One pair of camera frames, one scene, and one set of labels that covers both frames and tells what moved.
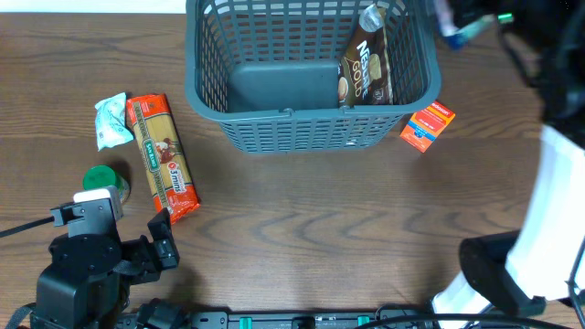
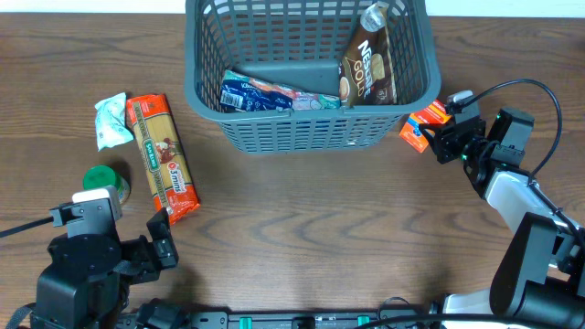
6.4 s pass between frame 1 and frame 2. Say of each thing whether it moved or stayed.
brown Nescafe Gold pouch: stayed
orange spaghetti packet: stayed
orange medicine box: stayed
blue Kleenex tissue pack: moved
